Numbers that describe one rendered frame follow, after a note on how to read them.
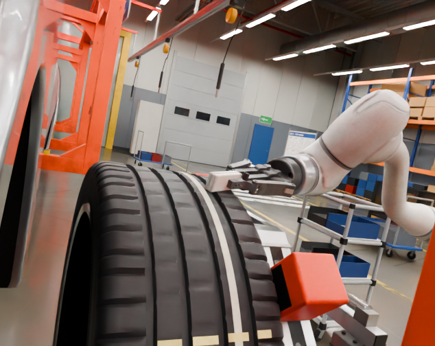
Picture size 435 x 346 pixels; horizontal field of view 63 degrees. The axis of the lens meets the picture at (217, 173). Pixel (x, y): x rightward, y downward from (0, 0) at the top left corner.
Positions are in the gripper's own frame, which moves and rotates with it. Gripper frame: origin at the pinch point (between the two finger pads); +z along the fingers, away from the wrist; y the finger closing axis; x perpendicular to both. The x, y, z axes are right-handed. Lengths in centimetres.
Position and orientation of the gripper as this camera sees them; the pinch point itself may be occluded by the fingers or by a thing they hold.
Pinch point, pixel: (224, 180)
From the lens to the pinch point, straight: 59.5
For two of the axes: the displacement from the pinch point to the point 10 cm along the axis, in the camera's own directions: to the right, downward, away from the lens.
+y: -6.9, -4.2, 5.9
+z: -6.7, 0.4, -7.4
